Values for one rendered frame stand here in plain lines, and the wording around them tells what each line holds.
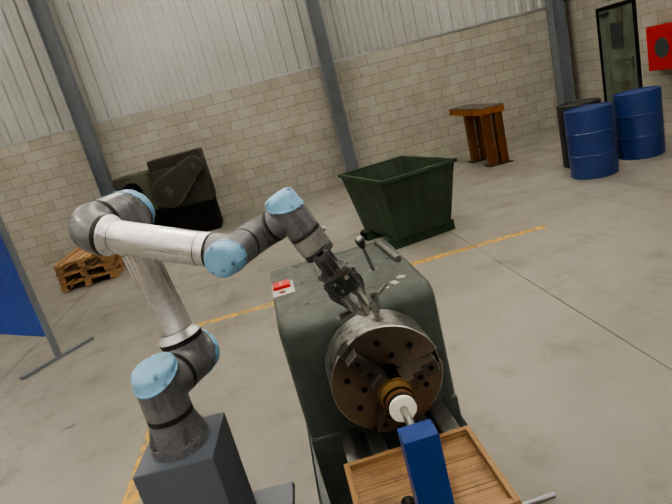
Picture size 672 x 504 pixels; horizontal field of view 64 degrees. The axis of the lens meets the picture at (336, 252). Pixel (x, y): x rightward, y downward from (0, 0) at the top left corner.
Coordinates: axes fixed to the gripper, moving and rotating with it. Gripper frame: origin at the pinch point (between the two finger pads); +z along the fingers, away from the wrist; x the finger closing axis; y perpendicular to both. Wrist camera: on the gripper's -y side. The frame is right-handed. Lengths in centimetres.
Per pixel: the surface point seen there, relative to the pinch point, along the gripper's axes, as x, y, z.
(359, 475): -26.7, -0.3, 37.9
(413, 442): -7.0, 22.8, 21.6
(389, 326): 2.7, -9.3, 12.1
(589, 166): 319, -514, 243
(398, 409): -7.1, 6.3, 23.9
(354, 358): -9.4, -5.3, 11.8
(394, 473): -18.5, 3.1, 41.0
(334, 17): 250, -1000, -109
